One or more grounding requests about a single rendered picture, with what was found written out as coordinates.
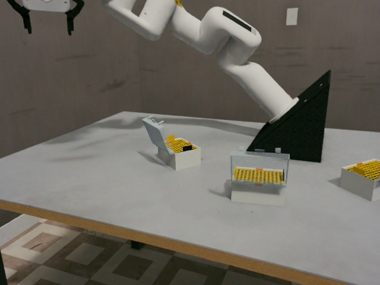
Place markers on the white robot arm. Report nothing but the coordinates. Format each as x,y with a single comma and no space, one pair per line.
205,36

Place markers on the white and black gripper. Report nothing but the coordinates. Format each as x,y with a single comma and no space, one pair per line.
47,6

